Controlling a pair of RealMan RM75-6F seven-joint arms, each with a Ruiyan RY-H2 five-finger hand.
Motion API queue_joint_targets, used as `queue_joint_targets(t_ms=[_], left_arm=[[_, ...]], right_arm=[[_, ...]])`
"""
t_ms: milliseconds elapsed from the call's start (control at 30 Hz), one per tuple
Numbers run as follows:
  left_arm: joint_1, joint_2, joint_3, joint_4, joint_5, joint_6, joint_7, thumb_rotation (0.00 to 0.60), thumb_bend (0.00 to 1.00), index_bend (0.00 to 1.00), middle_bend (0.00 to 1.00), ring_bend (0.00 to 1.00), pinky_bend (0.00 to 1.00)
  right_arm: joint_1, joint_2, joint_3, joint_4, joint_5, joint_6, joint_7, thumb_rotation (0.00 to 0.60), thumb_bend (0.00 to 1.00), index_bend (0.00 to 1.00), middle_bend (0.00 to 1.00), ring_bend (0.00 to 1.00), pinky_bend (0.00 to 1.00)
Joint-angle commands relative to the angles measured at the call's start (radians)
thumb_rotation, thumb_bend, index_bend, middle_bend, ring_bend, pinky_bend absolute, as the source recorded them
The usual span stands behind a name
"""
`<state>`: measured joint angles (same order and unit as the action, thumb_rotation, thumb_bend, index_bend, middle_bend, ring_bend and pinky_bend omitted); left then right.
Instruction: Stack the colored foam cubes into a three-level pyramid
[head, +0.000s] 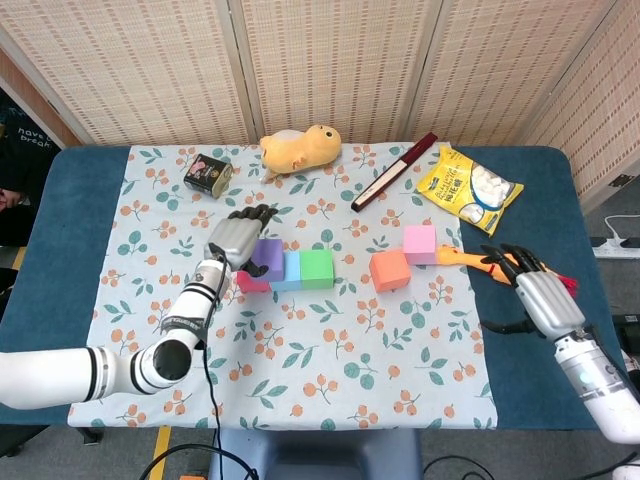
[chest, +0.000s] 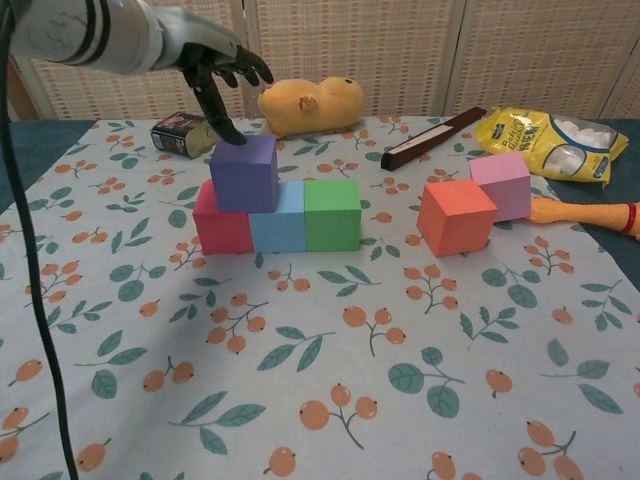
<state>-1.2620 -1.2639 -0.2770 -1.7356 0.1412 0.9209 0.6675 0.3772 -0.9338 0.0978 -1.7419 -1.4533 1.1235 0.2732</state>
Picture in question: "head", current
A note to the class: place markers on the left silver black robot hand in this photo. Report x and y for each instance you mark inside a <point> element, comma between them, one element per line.
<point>235,240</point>

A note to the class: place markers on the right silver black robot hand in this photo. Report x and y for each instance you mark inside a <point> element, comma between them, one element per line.
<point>550,305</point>

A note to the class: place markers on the purple foam cube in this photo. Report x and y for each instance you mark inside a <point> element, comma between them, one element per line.
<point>270,257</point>

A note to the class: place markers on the magenta foam cube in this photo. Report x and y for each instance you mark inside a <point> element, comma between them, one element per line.
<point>250,286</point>

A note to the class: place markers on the green foam cube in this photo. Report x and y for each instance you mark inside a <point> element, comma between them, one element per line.
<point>316,269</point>

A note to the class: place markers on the pink foam cube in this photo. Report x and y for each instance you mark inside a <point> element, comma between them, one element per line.
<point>420,242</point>

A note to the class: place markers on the orange foam cube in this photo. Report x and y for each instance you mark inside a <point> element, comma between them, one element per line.
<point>390,272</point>

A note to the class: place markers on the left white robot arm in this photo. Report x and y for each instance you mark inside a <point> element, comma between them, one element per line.
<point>50,375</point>

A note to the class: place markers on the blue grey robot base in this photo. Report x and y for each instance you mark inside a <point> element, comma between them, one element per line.
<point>315,455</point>

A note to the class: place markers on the light blue foam cube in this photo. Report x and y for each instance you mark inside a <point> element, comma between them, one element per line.
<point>291,274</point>

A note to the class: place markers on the black luncheon meat tin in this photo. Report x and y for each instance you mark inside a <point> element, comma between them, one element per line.
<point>207,175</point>

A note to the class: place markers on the black box device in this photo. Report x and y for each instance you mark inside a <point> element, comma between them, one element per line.
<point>631,320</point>

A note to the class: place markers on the white power strip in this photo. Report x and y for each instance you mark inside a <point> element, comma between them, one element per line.
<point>617,247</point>

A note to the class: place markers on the yellow rubber chicken toy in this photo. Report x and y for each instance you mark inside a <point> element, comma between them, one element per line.
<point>470,260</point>

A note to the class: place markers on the yellow plush toy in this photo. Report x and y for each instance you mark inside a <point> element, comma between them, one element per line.
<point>300,150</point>

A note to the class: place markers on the floral print tablecloth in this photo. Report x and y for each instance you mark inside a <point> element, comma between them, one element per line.
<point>310,350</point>

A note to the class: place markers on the yellow marshmallow bag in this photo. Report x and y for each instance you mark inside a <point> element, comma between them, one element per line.
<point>465,187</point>

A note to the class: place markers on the dark blue table cover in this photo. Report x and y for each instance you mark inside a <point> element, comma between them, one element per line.
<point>75,210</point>

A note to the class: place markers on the dark red folding fan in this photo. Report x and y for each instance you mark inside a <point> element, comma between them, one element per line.
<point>392,172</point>

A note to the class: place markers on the woven bamboo folding screen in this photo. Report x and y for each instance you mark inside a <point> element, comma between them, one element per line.
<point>150,75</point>

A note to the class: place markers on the person in black shirt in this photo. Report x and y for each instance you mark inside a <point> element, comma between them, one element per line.
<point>20,165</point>

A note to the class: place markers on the black table leg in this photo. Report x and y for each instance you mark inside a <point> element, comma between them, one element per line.
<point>92,435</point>

